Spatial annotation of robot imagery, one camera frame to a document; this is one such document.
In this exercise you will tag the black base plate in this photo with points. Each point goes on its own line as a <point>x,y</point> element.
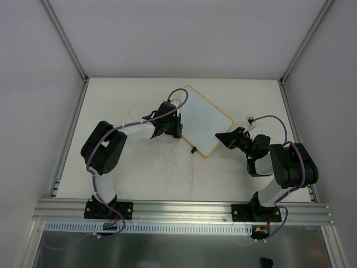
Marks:
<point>96,210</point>
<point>248,213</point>

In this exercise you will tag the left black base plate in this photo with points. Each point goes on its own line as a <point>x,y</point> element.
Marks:
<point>96,210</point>

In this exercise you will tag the black object at bottom edge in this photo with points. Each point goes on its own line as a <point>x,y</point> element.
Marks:
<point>266,263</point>

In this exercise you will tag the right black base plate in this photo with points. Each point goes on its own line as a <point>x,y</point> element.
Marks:
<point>248,213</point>

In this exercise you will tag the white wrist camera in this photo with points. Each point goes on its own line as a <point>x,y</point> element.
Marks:
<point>175,102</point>
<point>251,123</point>

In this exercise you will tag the right black whiteboard foot clip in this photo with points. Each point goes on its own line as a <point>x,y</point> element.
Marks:
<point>193,150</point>

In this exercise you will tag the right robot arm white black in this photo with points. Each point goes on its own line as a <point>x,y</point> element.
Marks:
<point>290,165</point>

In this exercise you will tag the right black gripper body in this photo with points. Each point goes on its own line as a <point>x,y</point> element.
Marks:
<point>236,139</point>

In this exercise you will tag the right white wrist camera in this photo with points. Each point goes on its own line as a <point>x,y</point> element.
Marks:
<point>251,123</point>

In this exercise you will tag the aluminium frame post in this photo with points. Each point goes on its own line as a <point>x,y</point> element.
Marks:
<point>322,13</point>
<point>49,10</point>

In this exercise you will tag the right aluminium frame post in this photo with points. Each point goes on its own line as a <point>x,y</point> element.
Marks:
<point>322,13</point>

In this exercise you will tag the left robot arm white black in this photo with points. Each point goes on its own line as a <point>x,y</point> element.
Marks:
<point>103,148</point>

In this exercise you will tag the left aluminium frame post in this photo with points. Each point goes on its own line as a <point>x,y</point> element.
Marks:
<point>49,10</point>

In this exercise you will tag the white slotted cable duct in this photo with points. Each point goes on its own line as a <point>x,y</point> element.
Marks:
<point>152,228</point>

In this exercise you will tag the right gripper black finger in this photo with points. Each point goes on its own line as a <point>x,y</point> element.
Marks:
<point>227,139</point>
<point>238,132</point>

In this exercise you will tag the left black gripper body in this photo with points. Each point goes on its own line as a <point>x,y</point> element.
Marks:
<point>175,123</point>

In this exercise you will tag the yellow framed whiteboard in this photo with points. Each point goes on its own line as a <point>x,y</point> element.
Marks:
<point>202,120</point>

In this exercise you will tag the aluminium mounting rail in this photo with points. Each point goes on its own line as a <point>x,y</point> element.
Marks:
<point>154,211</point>

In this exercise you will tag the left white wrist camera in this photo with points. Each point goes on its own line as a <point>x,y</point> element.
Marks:
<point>175,102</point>

